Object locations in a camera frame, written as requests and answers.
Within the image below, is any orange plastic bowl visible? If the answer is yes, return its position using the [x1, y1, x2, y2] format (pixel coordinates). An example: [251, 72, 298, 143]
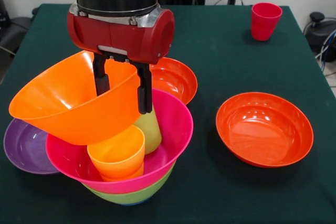
[8, 50, 143, 146]

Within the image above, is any green plastic bowl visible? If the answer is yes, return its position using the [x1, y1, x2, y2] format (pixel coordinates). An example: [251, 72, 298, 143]
[82, 165, 176, 205]

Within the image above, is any dark green tablecloth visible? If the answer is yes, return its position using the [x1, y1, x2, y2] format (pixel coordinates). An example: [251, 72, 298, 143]
[0, 3, 336, 224]

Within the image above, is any pink plastic bowl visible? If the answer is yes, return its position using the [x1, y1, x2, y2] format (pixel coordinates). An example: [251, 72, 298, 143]
[45, 88, 194, 195]

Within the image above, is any red plastic bowl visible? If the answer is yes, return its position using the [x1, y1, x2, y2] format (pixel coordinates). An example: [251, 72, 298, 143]
[215, 92, 314, 168]
[149, 57, 198, 106]

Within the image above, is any purple plastic bowl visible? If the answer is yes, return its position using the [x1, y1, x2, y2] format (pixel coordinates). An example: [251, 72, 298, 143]
[3, 118, 60, 175]

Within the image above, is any green plastic cup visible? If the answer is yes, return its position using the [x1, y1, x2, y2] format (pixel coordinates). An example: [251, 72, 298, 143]
[133, 111, 162, 155]

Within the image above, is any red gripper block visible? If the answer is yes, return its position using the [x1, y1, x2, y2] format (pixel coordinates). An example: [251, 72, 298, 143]
[66, 8, 176, 115]

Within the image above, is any yellow plastic cup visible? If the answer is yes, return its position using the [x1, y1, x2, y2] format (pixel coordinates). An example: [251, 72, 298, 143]
[87, 124, 146, 183]

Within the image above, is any red plastic cup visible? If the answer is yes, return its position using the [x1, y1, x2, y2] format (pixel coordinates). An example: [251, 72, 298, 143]
[250, 2, 284, 42]

